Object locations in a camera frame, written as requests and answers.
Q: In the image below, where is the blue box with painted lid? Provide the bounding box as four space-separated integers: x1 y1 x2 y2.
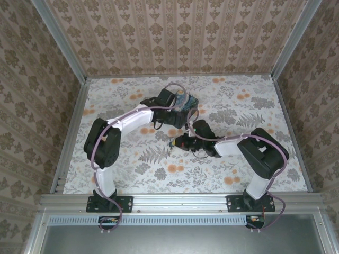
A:
164 89 200 130

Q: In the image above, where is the grey metal sheet panel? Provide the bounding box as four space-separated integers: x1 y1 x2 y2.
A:
23 213 339 254

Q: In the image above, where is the small circuit board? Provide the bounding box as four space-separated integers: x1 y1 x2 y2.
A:
99 215 120 229
245 215 266 229

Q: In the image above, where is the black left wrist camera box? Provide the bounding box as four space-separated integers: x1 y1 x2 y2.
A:
140 97 160 107

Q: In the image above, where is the aluminium frame front rail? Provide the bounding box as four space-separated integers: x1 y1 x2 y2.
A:
39 192 326 213

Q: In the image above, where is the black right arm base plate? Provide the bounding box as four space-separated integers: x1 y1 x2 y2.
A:
227 195 276 213

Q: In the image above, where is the grey slotted cable duct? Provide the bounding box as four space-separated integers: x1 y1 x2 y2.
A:
48 214 266 226

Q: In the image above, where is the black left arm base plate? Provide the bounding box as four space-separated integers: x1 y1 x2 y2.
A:
86 195 134 213

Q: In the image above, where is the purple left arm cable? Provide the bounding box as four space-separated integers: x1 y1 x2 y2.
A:
90 82 189 235

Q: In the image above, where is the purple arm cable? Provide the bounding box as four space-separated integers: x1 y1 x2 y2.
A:
186 107 289 233
90 82 189 235

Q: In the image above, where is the aluminium frame side rail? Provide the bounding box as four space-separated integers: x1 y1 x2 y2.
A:
271 75 316 193
55 78 91 194

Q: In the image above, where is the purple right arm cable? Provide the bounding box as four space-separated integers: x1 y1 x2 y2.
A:
186 107 289 233

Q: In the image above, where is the aluminium frame corner post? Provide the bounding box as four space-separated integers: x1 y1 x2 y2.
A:
31 0 88 81
272 0 323 80

